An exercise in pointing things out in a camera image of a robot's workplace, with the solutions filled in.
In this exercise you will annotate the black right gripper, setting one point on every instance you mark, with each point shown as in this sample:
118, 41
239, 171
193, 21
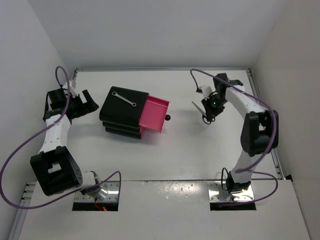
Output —
210, 112

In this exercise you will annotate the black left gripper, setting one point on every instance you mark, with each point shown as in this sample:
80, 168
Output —
84, 108

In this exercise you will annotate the black handled scissors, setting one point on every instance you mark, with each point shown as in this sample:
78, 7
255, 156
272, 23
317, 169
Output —
206, 120

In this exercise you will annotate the silver ratchet wrench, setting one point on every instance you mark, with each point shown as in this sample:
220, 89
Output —
115, 94

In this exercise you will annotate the black drawer cabinet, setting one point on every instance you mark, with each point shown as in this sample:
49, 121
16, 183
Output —
119, 117

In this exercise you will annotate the pink bottom drawer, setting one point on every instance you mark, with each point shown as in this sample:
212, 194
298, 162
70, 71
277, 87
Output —
142, 131

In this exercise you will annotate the pink drawer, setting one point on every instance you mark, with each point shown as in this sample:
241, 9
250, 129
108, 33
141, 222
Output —
142, 131
154, 114

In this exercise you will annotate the pink top drawer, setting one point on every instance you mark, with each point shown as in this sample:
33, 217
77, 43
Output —
154, 114

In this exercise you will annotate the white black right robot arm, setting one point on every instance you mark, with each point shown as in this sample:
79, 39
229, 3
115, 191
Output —
259, 134

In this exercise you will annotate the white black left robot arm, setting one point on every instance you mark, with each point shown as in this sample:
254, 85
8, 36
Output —
54, 167

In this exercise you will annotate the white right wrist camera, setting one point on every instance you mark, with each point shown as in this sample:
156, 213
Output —
205, 90

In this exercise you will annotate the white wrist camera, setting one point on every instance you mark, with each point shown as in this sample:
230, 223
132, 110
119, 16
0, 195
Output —
70, 86
205, 90

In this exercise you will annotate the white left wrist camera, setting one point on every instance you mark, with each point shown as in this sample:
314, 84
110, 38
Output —
70, 86

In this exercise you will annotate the aluminium frame rail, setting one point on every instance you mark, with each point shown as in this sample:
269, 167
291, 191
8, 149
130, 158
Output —
266, 121

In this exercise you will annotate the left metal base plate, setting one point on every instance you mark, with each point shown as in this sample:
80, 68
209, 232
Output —
107, 193

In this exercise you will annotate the metal base plate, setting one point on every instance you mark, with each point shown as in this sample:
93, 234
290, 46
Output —
107, 193
218, 194

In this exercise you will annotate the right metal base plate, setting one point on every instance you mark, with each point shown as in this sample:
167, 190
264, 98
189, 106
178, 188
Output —
218, 194

